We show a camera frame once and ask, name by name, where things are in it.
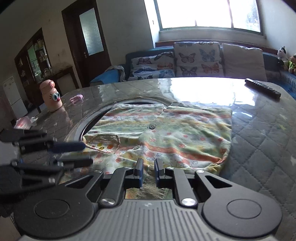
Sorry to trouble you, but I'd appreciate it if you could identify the large butterfly print pillow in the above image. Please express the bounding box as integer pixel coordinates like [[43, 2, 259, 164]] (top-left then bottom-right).
[[173, 41, 224, 77]]

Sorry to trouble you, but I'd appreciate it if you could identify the black and white plush cow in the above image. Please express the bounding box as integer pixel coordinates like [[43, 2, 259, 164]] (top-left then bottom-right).
[[277, 46, 287, 66]]

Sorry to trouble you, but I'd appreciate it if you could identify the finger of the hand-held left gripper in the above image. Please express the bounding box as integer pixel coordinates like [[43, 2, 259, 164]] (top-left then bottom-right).
[[10, 156, 93, 171], [17, 138, 86, 155]]

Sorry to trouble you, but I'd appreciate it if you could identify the dark wooden side table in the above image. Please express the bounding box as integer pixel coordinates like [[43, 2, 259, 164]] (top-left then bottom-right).
[[49, 66, 80, 93]]

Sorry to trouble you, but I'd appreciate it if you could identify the floral printed shirt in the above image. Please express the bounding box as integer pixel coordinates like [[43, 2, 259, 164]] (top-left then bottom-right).
[[62, 101, 233, 200]]

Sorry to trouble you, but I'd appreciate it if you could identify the white tissue packet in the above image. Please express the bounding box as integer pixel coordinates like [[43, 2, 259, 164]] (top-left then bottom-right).
[[13, 116, 39, 129]]

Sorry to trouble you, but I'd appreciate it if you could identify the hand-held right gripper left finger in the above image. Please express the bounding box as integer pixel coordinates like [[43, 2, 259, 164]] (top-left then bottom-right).
[[60, 159, 144, 208]]

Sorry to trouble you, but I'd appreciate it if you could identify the blue sofa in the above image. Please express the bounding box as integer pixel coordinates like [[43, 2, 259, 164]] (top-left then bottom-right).
[[90, 45, 296, 100]]

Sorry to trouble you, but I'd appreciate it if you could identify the dark wooden display cabinet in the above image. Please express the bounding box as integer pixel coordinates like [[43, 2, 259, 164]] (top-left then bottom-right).
[[14, 27, 52, 90]]

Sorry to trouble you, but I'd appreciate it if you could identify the black remote control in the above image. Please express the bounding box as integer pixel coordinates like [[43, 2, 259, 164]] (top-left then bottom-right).
[[244, 78, 282, 100]]

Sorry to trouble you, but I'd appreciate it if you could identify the dark wooden door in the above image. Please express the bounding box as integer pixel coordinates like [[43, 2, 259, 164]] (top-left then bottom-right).
[[61, 0, 112, 88]]

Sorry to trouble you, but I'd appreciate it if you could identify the small butterfly print pillow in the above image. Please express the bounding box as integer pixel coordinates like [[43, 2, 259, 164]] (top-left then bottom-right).
[[127, 51, 176, 81]]

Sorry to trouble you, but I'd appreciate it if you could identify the plain white cushion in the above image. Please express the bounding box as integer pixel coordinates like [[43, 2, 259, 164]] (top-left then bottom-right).
[[221, 43, 268, 81]]

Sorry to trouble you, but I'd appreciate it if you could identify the brown plush bear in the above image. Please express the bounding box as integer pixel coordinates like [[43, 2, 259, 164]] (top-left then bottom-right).
[[283, 54, 296, 75]]

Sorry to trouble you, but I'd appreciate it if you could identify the white refrigerator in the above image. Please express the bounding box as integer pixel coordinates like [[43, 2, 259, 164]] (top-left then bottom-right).
[[2, 76, 28, 119]]

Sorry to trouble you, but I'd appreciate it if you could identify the blue blanket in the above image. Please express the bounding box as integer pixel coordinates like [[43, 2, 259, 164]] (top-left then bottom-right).
[[90, 65, 126, 87]]

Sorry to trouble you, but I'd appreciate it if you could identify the grey quilted star table cover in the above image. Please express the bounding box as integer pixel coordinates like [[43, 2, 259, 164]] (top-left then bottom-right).
[[0, 77, 296, 224]]

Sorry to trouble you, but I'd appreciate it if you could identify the window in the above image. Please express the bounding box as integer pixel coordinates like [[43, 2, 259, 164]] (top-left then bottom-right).
[[154, 0, 264, 36]]

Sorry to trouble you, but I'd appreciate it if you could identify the pink cartoon face bottle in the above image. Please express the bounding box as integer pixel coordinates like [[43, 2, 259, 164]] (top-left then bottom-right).
[[39, 79, 63, 113]]

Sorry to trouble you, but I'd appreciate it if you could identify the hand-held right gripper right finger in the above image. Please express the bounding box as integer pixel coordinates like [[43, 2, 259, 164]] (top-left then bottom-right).
[[154, 159, 234, 208]]

